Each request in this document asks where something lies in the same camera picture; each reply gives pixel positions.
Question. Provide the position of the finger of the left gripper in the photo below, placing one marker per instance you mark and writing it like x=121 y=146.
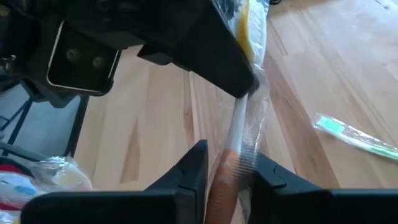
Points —
x=211 y=56

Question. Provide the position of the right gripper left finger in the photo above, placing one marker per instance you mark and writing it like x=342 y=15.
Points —
x=124 y=208

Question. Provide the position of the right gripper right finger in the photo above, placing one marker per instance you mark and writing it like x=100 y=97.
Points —
x=311 y=207

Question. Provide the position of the orange yellow toothbrush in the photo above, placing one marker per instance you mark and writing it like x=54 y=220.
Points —
x=66 y=177

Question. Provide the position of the green toothbrush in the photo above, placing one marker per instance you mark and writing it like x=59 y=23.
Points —
x=332 y=126

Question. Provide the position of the clear plastic bag pile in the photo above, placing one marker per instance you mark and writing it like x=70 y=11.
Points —
x=18 y=189

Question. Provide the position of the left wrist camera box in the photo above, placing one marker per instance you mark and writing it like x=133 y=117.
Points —
x=82 y=62

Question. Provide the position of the black aluminium table frame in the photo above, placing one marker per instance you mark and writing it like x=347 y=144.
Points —
x=77 y=124

